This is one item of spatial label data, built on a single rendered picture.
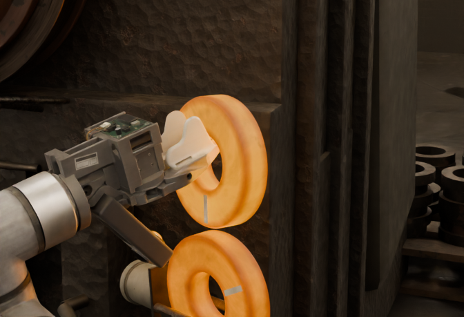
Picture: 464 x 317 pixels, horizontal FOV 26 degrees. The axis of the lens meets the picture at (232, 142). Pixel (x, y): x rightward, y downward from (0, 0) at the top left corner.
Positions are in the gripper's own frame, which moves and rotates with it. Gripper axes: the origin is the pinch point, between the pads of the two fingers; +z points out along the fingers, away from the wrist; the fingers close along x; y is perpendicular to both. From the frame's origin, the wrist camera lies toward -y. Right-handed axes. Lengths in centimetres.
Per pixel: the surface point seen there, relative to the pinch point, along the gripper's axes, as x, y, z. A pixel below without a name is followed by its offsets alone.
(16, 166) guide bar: 47.0, -11.2, -7.0
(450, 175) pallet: 101, -93, 139
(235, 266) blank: -6.2, -11.6, -5.0
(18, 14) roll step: 34.8, 13.7, -4.5
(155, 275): 7.7, -16.1, -8.2
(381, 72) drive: 61, -32, 82
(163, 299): 7.4, -19.5, -8.1
